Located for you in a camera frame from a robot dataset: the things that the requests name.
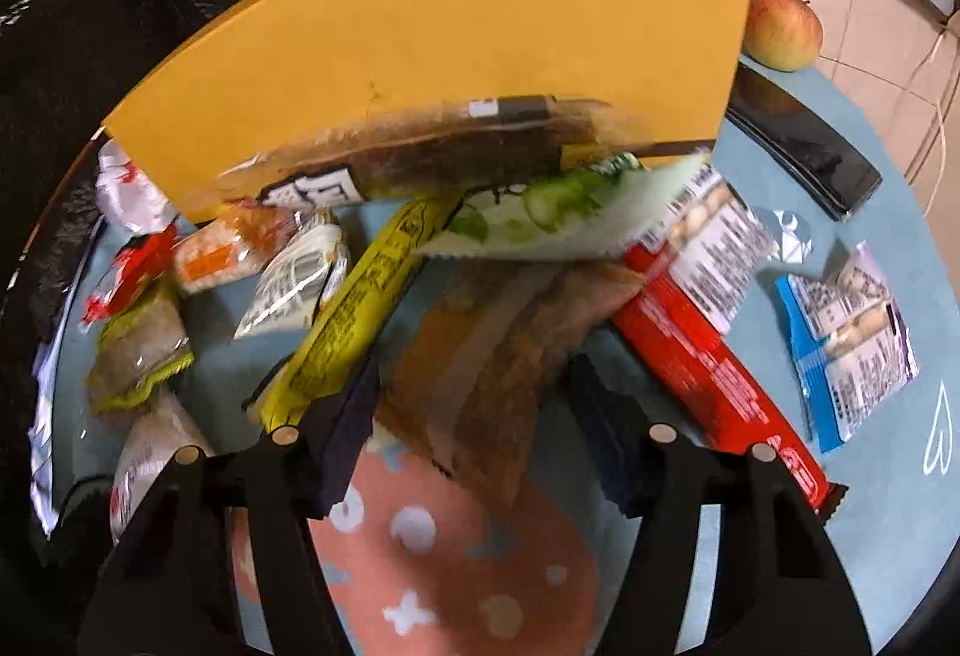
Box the red white snack wrapper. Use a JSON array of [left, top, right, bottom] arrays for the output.
[[81, 232, 179, 326]]

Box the red long biscuit packet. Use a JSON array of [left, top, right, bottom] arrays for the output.
[[611, 165, 850, 523]]

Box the green cucumber print packet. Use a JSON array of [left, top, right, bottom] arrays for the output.
[[416, 152, 710, 263]]

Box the small biscuit packet white label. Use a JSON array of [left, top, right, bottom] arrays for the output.
[[775, 242, 920, 455]]

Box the white red candy packet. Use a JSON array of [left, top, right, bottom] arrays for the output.
[[96, 139, 181, 235]]

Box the yellow cardboard box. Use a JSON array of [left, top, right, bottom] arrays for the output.
[[101, 0, 755, 226]]

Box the brown stick clear packet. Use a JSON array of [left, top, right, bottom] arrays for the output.
[[214, 94, 657, 207]]

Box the dark carved wooden cabinet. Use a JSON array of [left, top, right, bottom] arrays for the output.
[[0, 0, 316, 342]]

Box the yellow snack bar packet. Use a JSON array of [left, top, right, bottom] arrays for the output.
[[259, 191, 466, 436]]

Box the apple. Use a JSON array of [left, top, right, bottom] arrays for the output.
[[742, 0, 824, 74]]

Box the black phone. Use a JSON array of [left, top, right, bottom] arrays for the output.
[[724, 64, 884, 222]]

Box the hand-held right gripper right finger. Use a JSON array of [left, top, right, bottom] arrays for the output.
[[566, 352, 871, 656]]

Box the orange white snack packet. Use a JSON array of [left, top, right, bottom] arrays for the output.
[[175, 202, 301, 295]]

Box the yellow-green small snack packet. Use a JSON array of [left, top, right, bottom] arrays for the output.
[[86, 281, 194, 413]]

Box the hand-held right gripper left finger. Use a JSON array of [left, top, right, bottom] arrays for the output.
[[79, 352, 380, 656]]

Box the white packet black print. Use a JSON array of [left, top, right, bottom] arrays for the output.
[[232, 210, 350, 342]]

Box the rice cracker packet orange label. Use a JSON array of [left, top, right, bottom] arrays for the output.
[[111, 393, 215, 544]]

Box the brown paper cake packet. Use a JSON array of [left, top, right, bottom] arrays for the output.
[[375, 258, 646, 514]]

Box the crumpled silver foil wrapper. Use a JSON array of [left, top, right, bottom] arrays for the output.
[[757, 206, 816, 265]]

